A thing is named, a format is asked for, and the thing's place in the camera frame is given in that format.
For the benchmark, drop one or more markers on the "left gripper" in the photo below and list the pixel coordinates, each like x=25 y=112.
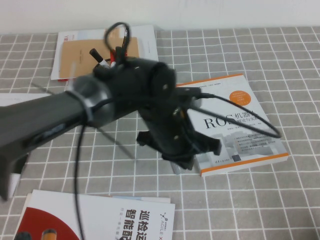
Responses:
x=165 y=135

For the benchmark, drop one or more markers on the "grey pen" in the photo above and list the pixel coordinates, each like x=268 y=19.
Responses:
x=177 y=171

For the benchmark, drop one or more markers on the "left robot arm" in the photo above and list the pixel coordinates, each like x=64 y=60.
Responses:
x=50 y=112

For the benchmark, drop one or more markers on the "red pen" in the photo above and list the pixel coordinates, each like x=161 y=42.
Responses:
x=112 y=55

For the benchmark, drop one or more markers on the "white brochure with pale edge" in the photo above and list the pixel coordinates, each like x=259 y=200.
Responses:
x=150 y=200

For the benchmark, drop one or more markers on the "grey checked tablecloth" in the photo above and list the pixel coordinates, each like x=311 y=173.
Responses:
x=225 y=212

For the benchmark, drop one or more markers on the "ROS robot textbook orange-edged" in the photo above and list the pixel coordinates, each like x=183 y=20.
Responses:
x=250 y=150

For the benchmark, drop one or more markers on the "red and white AgileX brochure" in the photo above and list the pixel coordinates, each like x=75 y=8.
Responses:
x=100 y=220

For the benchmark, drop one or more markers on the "white marker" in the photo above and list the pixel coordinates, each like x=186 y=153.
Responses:
x=113 y=64

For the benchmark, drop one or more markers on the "white brochure with beige picture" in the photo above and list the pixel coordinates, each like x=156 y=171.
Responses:
x=150 y=47

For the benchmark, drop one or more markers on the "black-capped whiteboard marker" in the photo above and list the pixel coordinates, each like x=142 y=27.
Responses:
x=96 y=55

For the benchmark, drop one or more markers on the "red and black pencil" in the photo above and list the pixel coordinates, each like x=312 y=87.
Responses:
x=126 y=33

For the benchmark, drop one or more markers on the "red-edged book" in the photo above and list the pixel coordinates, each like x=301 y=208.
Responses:
x=62 y=80

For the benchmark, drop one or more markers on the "white card with small logo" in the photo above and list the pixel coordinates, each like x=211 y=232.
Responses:
x=16 y=185

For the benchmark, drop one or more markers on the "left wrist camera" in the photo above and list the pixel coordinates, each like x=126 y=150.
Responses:
x=186 y=91

